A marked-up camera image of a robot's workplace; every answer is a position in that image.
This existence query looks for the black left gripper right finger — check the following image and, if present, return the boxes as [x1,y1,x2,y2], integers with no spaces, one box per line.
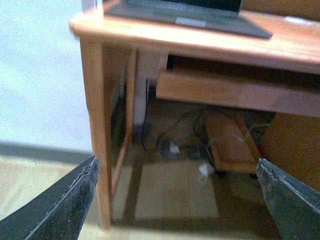
[256,158,320,240]

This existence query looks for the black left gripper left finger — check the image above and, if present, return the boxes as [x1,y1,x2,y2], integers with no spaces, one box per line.
[0,155,99,240]

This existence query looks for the wooden pull-out keyboard tray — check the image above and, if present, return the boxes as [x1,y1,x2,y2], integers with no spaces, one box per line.
[156,56,320,117]

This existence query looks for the white power adapter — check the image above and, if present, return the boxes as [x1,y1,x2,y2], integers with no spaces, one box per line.
[198,163,215,186]

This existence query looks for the power strip with white plug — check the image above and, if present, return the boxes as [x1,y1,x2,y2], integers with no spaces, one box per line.
[156,139,201,159]

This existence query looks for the wooden desk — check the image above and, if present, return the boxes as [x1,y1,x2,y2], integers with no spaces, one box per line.
[69,0,320,231]

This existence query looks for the white round desk grommet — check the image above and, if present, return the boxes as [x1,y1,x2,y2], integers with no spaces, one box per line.
[284,16,313,25]

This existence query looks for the grey open laptop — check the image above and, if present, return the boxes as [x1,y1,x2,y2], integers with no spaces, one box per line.
[104,0,273,39]

